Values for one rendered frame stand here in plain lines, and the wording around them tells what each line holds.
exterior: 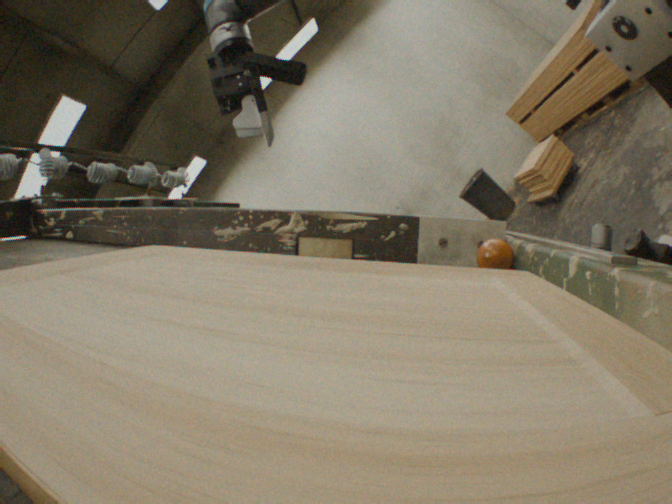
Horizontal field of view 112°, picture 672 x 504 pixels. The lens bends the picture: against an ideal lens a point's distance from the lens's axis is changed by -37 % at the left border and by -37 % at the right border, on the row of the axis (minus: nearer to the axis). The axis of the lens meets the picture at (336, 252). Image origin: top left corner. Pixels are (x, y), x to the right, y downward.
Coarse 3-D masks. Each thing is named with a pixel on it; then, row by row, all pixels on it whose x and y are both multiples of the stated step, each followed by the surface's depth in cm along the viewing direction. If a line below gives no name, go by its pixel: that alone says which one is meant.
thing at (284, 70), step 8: (248, 56) 53; (256, 56) 53; (264, 56) 53; (272, 56) 53; (256, 64) 53; (264, 64) 53; (272, 64) 53; (280, 64) 53; (288, 64) 54; (296, 64) 54; (304, 64) 54; (264, 72) 55; (272, 72) 55; (280, 72) 55; (288, 72) 54; (296, 72) 54; (304, 72) 55; (280, 80) 57; (288, 80) 56; (296, 80) 56
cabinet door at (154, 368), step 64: (128, 256) 34; (192, 256) 38; (256, 256) 39; (0, 320) 11; (64, 320) 14; (128, 320) 16; (192, 320) 17; (256, 320) 18; (320, 320) 18; (384, 320) 19; (448, 320) 19; (512, 320) 19; (576, 320) 17; (0, 384) 6; (64, 384) 8; (128, 384) 9; (192, 384) 10; (256, 384) 11; (320, 384) 11; (384, 384) 11; (448, 384) 11; (512, 384) 11; (576, 384) 10; (640, 384) 9; (0, 448) 4; (64, 448) 5; (128, 448) 6; (192, 448) 7; (256, 448) 7; (320, 448) 7; (384, 448) 7; (448, 448) 7; (512, 448) 7; (576, 448) 6; (640, 448) 5
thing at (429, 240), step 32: (32, 224) 66; (64, 224) 62; (96, 224) 60; (128, 224) 58; (160, 224) 56; (192, 224) 55; (224, 224) 53; (256, 224) 52; (288, 224) 51; (320, 224) 50; (352, 224) 49; (384, 224) 49; (416, 224) 48; (448, 224) 47; (480, 224) 46; (384, 256) 49; (416, 256) 48; (448, 256) 47
